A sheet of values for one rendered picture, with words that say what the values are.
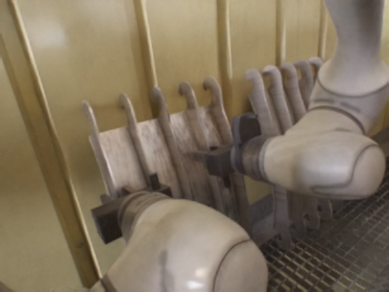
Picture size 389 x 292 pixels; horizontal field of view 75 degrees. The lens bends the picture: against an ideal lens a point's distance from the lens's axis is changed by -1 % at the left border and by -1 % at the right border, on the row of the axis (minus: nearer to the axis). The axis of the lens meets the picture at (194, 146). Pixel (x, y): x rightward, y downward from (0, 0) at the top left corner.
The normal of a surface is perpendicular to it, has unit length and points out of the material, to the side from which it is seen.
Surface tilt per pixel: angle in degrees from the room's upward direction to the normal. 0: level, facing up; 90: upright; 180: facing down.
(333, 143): 31
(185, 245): 24
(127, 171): 67
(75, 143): 90
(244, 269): 63
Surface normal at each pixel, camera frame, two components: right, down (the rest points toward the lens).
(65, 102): 0.57, 0.25
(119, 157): 0.47, -0.18
